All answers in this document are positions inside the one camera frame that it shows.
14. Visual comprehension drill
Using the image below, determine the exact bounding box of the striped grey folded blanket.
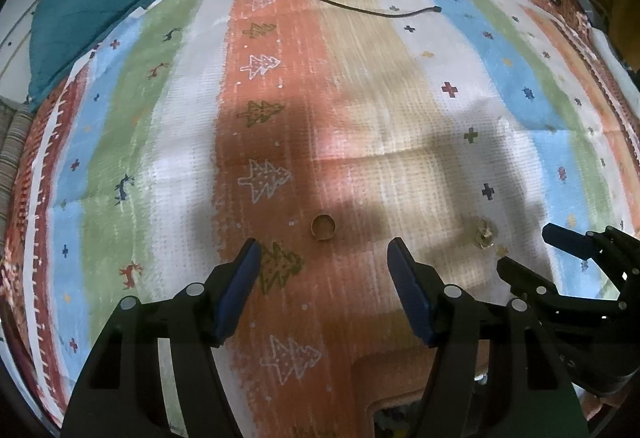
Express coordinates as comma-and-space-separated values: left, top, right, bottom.
1, 100, 34, 235

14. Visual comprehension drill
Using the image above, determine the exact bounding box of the gold ring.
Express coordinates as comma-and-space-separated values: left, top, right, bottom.
310, 214, 338, 242

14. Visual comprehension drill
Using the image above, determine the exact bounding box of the small gold earring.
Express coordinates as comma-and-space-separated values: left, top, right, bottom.
474, 217, 497, 250

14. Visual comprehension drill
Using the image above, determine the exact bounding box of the teal pillow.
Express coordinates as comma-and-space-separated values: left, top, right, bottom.
27, 0, 155, 110

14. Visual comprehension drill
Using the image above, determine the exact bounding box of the striped colourful cloth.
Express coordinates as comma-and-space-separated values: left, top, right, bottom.
6, 0, 639, 437

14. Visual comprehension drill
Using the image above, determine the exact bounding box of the silver metal tin box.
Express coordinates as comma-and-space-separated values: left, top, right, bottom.
349, 347, 490, 438

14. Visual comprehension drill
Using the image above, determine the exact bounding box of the white power strip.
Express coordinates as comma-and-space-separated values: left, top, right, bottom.
589, 28, 639, 93

